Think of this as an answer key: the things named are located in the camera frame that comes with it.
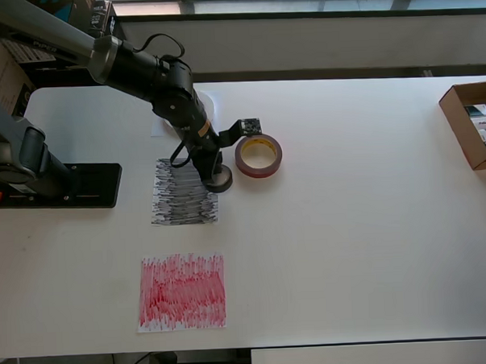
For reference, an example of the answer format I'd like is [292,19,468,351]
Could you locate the cardboard box with white label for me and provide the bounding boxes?
[0,37,38,117]

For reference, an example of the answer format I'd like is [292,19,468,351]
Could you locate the blank white paper sheet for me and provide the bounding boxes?
[149,89,225,139]

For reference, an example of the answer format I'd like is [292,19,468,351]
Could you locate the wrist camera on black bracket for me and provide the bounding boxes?
[217,116,264,151]

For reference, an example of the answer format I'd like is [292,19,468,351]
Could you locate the red scribbled paper sheet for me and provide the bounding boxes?
[133,250,228,334]

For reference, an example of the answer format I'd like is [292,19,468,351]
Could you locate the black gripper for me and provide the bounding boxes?
[188,140,226,188]

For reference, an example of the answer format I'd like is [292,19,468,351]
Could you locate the open brown cardboard box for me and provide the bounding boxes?
[438,81,486,172]

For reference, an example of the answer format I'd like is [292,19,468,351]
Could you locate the black camera cable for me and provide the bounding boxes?
[133,32,199,171]

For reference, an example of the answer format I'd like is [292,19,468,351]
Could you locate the black scribbled paper sheet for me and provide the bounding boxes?
[147,155,222,229]

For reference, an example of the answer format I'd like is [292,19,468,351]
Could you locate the black printed box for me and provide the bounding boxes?
[108,15,130,40]
[71,0,116,39]

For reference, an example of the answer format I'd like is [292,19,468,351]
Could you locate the red tape roll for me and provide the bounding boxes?
[233,131,284,179]

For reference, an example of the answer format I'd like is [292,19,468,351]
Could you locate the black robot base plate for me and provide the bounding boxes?
[0,162,124,213]

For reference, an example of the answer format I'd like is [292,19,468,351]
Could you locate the black tape roll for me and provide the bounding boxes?
[204,164,235,195]

